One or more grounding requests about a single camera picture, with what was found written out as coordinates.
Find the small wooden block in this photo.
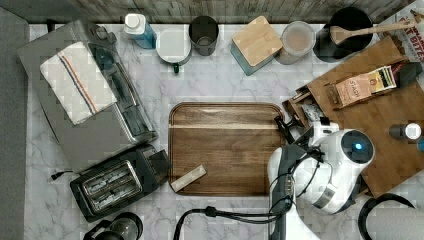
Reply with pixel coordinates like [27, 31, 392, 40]
[171, 165, 206, 192]

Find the dark grey cup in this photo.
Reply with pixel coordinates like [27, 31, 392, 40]
[189, 16, 219, 56]

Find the silver toaster oven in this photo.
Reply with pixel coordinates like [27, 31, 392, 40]
[18, 20, 157, 173]

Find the wooden drawer cabinet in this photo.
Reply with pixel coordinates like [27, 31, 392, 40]
[302, 36, 423, 197]

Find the white striped dish towel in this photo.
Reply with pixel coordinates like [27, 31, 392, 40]
[39, 42, 117, 125]

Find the wooden spoon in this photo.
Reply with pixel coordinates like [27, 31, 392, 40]
[330, 10, 424, 45]

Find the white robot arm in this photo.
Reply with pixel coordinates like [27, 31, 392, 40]
[267, 117, 375, 240]

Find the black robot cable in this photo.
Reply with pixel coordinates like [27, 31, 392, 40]
[173, 146, 326, 240]

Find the teal canister with wooden lid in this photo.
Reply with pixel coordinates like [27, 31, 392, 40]
[230, 16, 282, 76]

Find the grey shaker with white cap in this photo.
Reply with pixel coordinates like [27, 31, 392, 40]
[389, 123, 422, 140]

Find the Stash tea box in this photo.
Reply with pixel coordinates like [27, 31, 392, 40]
[328, 66, 397, 108]

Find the Deep River chips bag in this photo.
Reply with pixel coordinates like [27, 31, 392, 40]
[302, 104, 324, 122]

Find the red lettered snack box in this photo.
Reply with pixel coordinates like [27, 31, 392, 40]
[391, 7, 424, 63]

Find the black toaster power cord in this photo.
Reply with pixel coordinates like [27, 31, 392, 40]
[50, 169, 74, 181]

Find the wooden cutting board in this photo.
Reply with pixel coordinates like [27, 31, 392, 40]
[168, 102, 285, 196]

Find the clear jar with brown contents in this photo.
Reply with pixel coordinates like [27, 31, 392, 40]
[276, 21, 316, 65]

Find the wooden drawer with black handle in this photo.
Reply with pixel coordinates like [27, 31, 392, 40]
[274, 86, 319, 144]

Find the white mug with green handle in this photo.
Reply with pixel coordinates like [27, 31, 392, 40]
[156, 28, 192, 74]

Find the blue bottle with white cap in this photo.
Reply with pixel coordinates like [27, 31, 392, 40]
[124, 13, 156, 49]

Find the black two-slot toaster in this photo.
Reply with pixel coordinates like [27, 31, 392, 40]
[70, 144, 172, 222]

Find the black round container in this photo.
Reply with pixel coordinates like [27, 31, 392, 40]
[313, 7, 373, 63]

